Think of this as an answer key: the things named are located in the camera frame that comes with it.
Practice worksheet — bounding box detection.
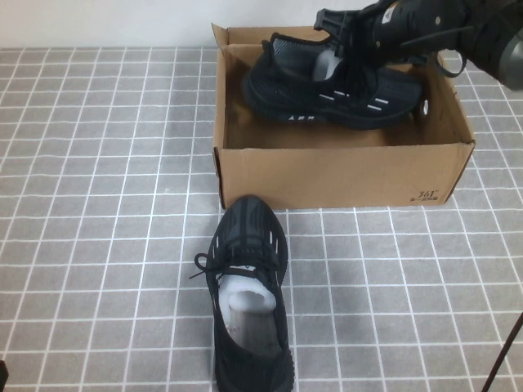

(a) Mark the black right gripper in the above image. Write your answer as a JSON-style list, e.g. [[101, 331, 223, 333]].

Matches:
[[314, 0, 409, 56]]

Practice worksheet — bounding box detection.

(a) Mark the black knit sneaker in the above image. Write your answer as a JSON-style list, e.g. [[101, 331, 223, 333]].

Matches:
[[240, 31, 427, 131], [189, 194, 294, 392]]

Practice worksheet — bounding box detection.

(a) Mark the white paper shoe stuffing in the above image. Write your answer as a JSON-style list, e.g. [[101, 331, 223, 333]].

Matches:
[[217, 271, 277, 316], [312, 50, 343, 83]]

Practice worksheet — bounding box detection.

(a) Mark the brown cardboard shoe box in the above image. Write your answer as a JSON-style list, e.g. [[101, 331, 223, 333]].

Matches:
[[211, 22, 477, 211]]

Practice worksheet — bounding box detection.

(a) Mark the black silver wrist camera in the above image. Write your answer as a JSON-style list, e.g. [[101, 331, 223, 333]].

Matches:
[[366, 0, 476, 63]]

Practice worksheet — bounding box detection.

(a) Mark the black camera cable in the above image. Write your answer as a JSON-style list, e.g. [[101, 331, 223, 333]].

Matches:
[[401, 20, 484, 79]]

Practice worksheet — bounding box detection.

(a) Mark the thin black cable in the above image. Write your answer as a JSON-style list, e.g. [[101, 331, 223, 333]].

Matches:
[[481, 309, 523, 392]]

